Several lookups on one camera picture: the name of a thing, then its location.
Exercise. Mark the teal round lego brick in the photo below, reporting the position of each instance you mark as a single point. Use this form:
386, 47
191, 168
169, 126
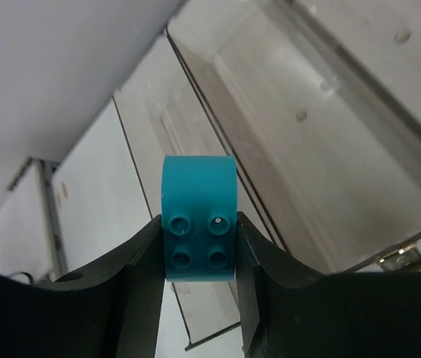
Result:
199, 217

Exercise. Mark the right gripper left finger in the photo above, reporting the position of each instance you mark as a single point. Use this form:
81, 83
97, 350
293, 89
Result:
107, 308

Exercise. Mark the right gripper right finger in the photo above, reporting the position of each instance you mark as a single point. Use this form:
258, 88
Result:
288, 309

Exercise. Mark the clear acrylic bin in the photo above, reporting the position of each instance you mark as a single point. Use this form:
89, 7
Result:
162, 116
334, 171

